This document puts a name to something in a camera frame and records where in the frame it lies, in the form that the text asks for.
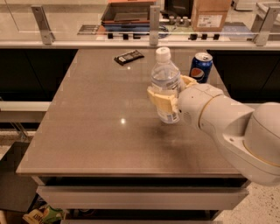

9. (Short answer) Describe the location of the right metal glass bracket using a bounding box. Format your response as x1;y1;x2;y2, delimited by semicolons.
251;2;280;46

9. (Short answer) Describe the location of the green snack bag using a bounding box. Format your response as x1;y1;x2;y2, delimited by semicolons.
23;205;65;224

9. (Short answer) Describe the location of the clear plastic water bottle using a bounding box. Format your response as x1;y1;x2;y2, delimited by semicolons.
151;47;181;123

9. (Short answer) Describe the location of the dark tray stack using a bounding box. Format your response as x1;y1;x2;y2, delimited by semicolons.
101;0;156;32

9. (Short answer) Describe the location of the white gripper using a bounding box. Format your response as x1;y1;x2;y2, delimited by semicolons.
147;75;224;129

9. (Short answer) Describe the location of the brown cardboard box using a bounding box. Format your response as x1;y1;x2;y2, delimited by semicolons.
191;0;232;32

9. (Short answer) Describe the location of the left metal glass bracket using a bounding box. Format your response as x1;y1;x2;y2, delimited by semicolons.
31;5;55;45

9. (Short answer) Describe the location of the glass barrier panel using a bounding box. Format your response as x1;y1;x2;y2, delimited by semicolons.
0;0;280;51

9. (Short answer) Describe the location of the blue pepsi can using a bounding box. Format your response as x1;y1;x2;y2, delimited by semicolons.
189;52;213;83

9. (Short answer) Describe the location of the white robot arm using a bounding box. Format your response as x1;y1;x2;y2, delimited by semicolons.
147;75;280;186

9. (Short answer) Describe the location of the black rxbar chocolate bar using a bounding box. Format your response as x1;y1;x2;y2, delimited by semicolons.
114;50;144;66

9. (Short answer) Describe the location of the white table drawer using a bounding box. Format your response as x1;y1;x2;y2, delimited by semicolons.
37;186;249;210

